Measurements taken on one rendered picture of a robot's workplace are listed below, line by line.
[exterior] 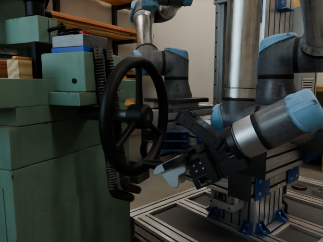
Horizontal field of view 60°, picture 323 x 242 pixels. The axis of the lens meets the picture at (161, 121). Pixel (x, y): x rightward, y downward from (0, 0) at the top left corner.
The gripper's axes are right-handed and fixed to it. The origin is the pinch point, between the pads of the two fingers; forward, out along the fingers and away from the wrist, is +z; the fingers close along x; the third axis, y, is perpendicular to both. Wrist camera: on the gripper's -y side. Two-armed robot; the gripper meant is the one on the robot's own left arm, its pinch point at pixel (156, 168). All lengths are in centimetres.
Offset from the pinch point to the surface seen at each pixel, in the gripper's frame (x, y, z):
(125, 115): 0.9, -14.7, 1.9
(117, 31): 252, -169, 121
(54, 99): -9.1, -24.6, 10.8
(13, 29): -1, -52, 22
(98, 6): 272, -227, 140
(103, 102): -11.2, -16.6, -2.8
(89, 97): -5.9, -21.2, 4.0
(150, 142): 28.3, -8.0, 15.4
